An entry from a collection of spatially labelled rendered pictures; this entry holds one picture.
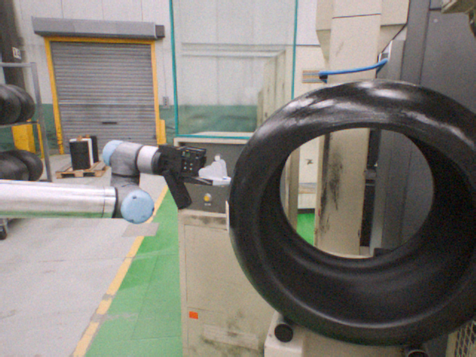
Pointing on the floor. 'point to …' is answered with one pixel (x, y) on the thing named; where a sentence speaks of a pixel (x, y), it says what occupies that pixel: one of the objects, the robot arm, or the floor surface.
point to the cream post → (348, 21)
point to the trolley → (15, 105)
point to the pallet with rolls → (83, 158)
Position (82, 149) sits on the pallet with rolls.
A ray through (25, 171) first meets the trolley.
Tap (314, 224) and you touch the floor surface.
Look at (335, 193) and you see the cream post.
